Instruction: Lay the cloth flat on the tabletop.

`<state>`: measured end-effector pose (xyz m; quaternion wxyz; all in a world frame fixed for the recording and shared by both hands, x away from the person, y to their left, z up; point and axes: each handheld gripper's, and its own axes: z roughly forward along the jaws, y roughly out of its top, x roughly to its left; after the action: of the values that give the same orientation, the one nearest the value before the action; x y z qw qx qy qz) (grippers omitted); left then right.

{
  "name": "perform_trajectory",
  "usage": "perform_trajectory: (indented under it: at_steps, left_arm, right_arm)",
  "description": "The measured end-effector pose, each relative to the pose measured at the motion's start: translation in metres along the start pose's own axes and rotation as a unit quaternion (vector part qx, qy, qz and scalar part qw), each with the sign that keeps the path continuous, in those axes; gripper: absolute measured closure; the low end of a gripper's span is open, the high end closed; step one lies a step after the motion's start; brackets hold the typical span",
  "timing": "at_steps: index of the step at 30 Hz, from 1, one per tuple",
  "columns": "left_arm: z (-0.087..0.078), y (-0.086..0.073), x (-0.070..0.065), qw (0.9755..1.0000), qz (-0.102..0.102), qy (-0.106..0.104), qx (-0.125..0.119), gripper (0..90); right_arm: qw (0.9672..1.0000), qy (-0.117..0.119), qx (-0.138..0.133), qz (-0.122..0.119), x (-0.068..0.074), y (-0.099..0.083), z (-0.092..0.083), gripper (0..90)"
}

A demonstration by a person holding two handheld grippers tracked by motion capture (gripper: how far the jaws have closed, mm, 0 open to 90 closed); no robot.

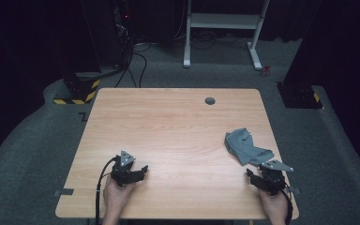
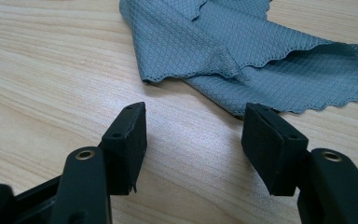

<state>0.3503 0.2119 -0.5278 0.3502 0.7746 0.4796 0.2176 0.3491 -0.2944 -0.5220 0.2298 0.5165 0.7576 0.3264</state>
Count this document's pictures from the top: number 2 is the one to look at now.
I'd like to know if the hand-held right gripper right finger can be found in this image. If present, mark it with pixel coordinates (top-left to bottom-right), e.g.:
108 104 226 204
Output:
241 103 310 197

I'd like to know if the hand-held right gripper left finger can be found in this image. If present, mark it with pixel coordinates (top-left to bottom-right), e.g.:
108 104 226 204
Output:
98 101 148 197

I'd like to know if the grey cloth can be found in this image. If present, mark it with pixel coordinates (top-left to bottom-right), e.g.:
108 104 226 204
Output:
118 0 358 118

